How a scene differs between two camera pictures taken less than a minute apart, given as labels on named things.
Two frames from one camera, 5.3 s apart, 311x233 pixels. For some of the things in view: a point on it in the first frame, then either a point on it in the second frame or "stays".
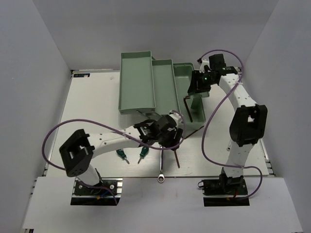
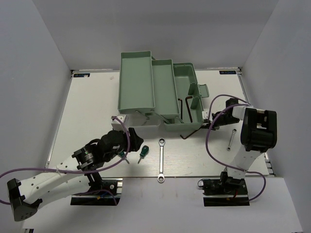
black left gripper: (172, 142) -> (136, 141)
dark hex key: (176, 154) -> (181, 108)
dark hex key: (187, 136) stays
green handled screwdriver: (144, 151) stays
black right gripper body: (206, 81) -> (222, 119)
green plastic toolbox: (157, 86) stays
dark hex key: (188, 110) stays
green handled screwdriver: (121, 153) stays
